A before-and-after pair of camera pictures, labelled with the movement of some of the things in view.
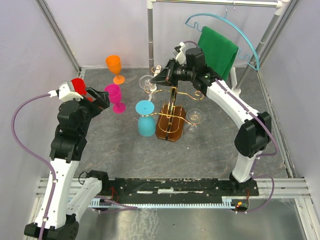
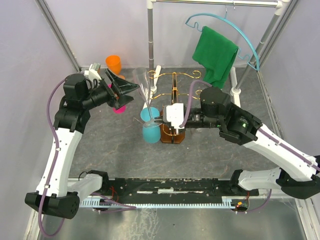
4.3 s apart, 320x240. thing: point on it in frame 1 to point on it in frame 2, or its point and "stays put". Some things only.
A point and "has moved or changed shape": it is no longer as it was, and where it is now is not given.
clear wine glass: x=145 y=83 has moved or changed shape
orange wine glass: x=114 y=63 stays put
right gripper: x=167 y=75 to x=161 y=117
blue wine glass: x=146 y=124 has moved or changed shape
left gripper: x=103 y=103 to x=119 y=86
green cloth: x=220 y=53 stays put
